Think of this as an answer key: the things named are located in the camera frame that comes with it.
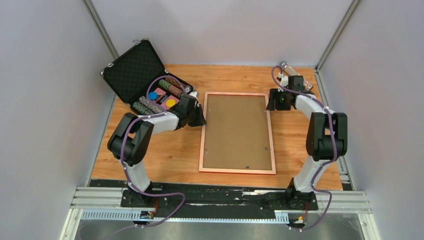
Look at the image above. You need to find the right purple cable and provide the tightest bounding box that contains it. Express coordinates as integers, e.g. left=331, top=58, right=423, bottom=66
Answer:
left=271, top=65, right=339, bottom=232

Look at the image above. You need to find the blue round chip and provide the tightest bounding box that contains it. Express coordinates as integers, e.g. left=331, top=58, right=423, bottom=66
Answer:
left=147, top=91, right=158, bottom=102

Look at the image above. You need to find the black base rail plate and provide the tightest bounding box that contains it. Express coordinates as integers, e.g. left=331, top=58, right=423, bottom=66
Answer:
left=89, top=179, right=322, bottom=220

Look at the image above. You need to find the pink wooden picture frame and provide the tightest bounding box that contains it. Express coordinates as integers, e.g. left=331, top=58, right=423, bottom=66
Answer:
left=198, top=91, right=277, bottom=175

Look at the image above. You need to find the dark green chip roll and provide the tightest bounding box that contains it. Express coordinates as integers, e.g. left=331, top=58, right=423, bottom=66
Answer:
left=159, top=79, right=184, bottom=98

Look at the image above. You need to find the green poker chip roll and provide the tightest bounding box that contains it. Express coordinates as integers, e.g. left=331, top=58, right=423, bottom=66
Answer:
left=132, top=102, right=155, bottom=116

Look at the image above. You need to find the aluminium frame rail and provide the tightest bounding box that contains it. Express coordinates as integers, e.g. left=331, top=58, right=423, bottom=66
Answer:
left=60, top=182, right=381, bottom=240

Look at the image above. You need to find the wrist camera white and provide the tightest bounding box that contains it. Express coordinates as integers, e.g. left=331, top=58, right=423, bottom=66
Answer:
left=277, top=74, right=289, bottom=88
left=189, top=91, right=199, bottom=99

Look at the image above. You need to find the pink card box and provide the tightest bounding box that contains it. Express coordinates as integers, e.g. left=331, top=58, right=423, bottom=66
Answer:
left=154, top=87, right=180, bottom=110

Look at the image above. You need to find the yellow round chip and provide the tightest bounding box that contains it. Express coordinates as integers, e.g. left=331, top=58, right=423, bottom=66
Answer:
left=165, top=99, right=176, bottom=108

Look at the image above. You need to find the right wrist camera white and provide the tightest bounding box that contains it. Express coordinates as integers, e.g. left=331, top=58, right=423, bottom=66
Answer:
left=277, top=74, right=289, bottom=88

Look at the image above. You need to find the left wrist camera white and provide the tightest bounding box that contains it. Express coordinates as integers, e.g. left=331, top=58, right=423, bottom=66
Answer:
left=189, top=91, right=199, bottom=99

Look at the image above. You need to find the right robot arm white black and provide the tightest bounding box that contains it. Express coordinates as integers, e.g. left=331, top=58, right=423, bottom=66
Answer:
left=266, top=75, right=348, bottom=210

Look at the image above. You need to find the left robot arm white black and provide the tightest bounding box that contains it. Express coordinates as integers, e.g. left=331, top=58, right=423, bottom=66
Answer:
left=107, top=91, right=206, bottom=207

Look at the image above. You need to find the brown poker chip roll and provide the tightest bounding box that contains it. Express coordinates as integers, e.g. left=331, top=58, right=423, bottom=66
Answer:
left=165, top=75, right=193, bottom=93

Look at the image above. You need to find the glitter-filled clear tube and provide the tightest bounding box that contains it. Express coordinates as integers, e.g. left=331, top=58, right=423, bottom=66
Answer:
left=279, top=61, right=314, bottom=92

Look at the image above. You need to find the black foam-lined case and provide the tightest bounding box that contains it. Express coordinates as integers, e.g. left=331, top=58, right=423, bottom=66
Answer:
left=100, top=38, right=196, bottom=115

